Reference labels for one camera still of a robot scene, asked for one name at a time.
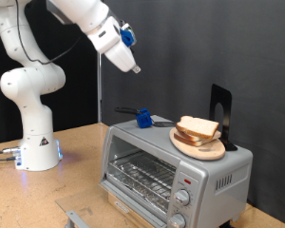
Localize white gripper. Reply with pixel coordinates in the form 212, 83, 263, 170
86, 16, 143, 75

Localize black spatula with blue block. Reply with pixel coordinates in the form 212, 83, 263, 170
113, 106, 177, 129

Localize glass oven door with handle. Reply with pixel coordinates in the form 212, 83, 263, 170
55, 180, 169, 228

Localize foil-lined oven tray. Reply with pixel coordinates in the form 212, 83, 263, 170
107, 169, 169, 214

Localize silver toaster oven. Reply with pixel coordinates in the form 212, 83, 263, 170
100, 114, 255, 228

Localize silver oven knob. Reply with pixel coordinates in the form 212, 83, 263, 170
168, 212, 187, 228
173, 188, 192, 207

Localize metal pole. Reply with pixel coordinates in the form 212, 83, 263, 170
96, 51, 105, 124

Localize black metal bookend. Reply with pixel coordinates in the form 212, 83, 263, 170
208, 83, 238, 152

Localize round wooden board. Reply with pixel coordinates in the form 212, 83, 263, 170
169, 125, 226, 162

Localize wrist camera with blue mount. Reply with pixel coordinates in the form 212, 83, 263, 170
119, 21, 138, 48

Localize wire oven rack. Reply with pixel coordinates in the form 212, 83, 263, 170
108, 151, 178, 203

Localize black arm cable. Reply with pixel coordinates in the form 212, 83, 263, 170
14, 0, 84, 66

